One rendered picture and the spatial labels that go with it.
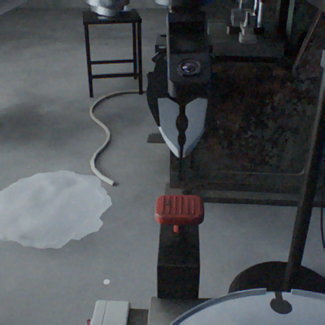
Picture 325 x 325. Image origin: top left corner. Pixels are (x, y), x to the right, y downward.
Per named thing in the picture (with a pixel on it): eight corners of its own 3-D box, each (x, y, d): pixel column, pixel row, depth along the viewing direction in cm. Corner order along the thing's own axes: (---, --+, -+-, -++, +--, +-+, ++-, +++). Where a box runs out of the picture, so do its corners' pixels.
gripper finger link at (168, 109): (181, 141, 63) (183, 80, 59) (181, 161, 58) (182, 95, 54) (160, 141, 63) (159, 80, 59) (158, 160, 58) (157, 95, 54)
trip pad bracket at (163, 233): (157, 354, 68) (156, 260, 59) (160, 307, 76) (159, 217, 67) (195, 355, 68) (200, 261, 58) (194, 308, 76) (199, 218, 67)
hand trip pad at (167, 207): (154, 258, 63) (154, 216, 60) (157, 233, 69) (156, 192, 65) (202, 260, 63) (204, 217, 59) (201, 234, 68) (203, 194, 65)
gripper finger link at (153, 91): (183, 122, 57) (184, 57, 53) (183, 128, 56) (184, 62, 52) (148, 122, 58) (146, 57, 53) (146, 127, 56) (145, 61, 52)
